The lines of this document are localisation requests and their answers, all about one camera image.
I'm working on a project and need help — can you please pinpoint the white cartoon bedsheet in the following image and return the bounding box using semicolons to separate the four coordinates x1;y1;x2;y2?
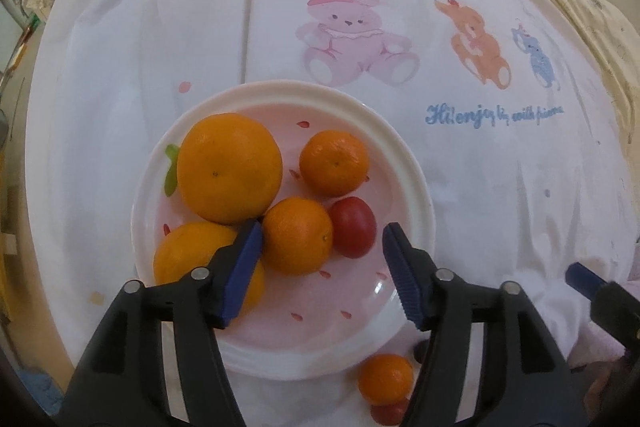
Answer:
24;0;640;427

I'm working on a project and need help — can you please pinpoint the large orange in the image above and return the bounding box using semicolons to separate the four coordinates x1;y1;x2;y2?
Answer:
152;220;267;318
177;113;283;225

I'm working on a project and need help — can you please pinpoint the small mandarin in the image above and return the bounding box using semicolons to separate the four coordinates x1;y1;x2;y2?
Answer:
358;353;413;407
298;130;370;198
262;197;333;277

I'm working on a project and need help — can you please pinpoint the red cherry tomato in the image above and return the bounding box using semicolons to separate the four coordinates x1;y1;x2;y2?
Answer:
328;196;378;259
370;398;409;426

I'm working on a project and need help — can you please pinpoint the large orange top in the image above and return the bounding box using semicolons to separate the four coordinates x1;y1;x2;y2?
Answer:
177;113;283;225

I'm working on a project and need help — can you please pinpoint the large orange bottom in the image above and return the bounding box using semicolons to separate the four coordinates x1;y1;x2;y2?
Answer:
152;220;267;318

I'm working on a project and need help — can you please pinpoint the white pink plate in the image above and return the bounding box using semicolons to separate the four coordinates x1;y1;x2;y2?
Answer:
131;80;435;381

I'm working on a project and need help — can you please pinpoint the red cherry tomato on plate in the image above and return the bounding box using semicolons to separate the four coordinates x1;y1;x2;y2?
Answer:
328;196;378;259

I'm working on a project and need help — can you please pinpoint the cream patterned blanket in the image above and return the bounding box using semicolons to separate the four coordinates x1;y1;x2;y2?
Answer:
550;0;639;168

